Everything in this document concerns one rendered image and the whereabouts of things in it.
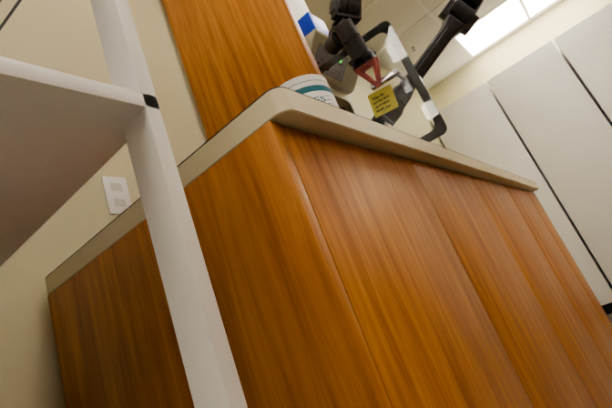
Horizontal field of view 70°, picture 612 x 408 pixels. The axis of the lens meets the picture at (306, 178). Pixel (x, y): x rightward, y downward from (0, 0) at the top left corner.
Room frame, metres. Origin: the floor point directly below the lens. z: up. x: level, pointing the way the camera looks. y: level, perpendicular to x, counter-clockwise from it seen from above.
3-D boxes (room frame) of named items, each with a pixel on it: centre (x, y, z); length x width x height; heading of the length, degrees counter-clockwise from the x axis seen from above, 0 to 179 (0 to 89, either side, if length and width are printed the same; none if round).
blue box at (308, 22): (1.29, -0.20, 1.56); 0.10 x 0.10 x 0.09; 59
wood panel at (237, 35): (1.28, 0.06, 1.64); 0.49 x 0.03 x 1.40; 59
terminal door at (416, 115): (1.19, -0.27, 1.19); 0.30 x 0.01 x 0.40; 65
